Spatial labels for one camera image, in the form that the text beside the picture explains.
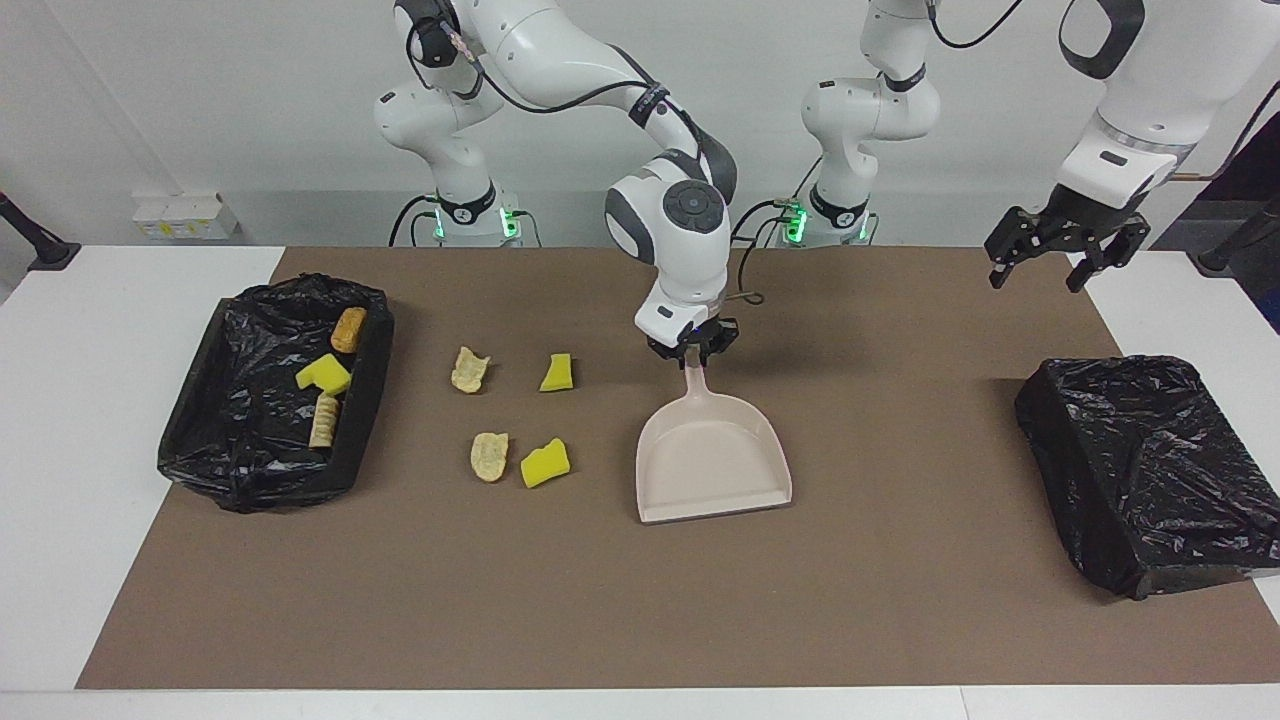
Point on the oval pale bread piece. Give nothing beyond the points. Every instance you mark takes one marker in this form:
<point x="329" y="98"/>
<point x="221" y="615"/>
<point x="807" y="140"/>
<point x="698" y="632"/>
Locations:
<point x="489" y="458"/>

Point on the orange striped bread roll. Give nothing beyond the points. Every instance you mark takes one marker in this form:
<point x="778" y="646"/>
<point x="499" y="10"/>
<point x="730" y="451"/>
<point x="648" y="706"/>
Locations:
<point x="325" y="420"/>

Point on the brown table mat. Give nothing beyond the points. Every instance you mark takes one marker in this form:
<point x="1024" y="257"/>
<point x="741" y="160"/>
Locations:
<point x="800" y="600"/>

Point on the white wall socket box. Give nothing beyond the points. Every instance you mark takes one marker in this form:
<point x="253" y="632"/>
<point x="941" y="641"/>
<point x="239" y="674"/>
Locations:
<point x="185" y="215"/>

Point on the small yellow sponge piece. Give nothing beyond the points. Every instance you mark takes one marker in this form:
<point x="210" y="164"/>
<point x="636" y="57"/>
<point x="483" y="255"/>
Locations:
<point x="557" y="374"/>

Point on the beige plastic dustpan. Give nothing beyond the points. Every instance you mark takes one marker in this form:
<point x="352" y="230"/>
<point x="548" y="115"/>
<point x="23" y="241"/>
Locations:
<point x="710" y="460"/>

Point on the L-shaped yellow sponge piece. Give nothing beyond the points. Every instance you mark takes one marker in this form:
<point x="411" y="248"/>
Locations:
<point x="325" y="375"/>

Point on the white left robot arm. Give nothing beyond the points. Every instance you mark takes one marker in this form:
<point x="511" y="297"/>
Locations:
<point x="1150" y="100"/>

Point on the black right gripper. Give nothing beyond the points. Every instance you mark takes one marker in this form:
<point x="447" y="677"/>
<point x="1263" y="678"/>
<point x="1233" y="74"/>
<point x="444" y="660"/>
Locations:
<point x="700" y="335"/>

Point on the brown oval bread roll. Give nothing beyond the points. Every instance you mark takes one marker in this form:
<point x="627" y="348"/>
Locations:
<point x="349" y="330"/>

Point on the black bag lined bin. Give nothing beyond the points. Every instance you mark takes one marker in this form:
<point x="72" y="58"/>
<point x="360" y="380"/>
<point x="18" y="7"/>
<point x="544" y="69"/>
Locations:
<point x="240" y="450"/>
<point x="1150" y="470"/>

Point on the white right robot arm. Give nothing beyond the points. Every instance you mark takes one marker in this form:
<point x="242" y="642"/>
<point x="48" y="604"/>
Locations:
<point x="680" y="250"/>

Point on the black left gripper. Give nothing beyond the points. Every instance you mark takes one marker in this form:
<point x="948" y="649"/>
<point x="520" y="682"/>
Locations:
<point x="1085" y="220"/>

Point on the black stand foot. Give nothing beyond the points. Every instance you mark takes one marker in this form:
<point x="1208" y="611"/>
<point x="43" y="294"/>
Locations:
<point x="1235" y="245"/>
<point x="40" y="245"/>

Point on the wedge yellow sponge piece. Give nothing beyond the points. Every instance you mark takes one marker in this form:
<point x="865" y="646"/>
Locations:
<point x="545" y="464"/>

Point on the jagged pale bread piece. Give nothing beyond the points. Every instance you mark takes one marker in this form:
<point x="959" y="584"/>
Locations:
<point x="468" y="372"/>

